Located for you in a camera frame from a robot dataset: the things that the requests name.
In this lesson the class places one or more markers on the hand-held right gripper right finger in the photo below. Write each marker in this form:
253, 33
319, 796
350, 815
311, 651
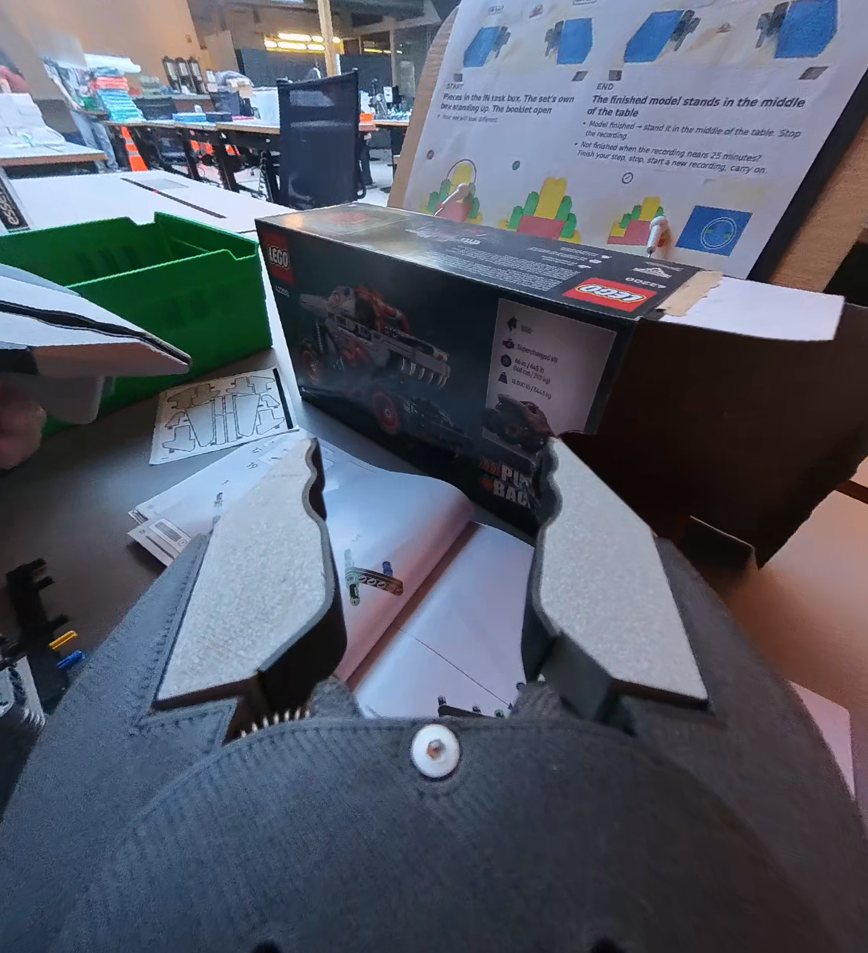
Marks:
613, 595

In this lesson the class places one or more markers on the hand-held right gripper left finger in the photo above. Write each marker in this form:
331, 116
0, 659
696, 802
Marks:
263, 581

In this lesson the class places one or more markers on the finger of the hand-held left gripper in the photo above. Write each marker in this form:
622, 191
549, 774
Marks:
24, 309
99, 361

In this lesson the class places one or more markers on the black toy truck set box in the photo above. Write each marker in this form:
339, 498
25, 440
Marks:
419, 313

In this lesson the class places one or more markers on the green plastic bin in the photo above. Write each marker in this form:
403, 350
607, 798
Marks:
181, 298

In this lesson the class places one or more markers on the white sticker sheet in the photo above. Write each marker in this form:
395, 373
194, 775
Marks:
218, 417

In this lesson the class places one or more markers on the open white instruction booklet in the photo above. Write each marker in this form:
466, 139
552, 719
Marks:
434, 595

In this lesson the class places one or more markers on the orange traffic cone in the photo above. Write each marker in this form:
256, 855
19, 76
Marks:
131, 153

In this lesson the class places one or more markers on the stack of coloured trays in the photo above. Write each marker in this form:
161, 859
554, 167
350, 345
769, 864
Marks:
114, 97

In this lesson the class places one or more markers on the partly built brick model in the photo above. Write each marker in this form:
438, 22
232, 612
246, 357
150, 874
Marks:
2, 685

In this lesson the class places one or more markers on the black mesh office chair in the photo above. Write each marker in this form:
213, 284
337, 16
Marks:
315, 141

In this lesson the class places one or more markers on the instruction poster on cardboard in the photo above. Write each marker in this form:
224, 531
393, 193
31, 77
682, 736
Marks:
665, 112

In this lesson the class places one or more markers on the black frame workbench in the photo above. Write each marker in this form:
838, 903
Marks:
248, 132

